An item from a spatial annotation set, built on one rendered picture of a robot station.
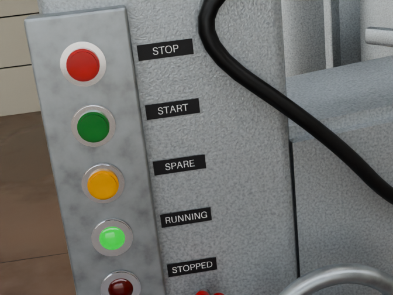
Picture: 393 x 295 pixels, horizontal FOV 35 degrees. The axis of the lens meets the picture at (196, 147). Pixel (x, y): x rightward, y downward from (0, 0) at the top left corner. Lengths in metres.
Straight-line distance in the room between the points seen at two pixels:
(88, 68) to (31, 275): 3.00
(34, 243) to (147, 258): 3.26
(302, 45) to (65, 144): 0.70
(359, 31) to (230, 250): 0.63
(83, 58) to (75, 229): 0.15
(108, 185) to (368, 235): 0.26
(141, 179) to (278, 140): 0.13
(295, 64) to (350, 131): 0.59
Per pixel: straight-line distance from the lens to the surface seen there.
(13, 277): 3.50
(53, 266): 3.51
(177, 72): 0.53
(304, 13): 1.14
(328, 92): 0.68
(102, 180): 0.53
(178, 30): 0.53
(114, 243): 0.55
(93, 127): 0.52
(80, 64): 0.50
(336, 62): 1.14
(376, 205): 0.63
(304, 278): 0.57
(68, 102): 0.52
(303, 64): 1.16
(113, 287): 0.58
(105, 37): 0.51
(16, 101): 6.79
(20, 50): 6.67
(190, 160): 0.55
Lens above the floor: 1.61
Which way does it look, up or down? 19 degrees down
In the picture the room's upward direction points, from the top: 6 degrees counter-clockwise
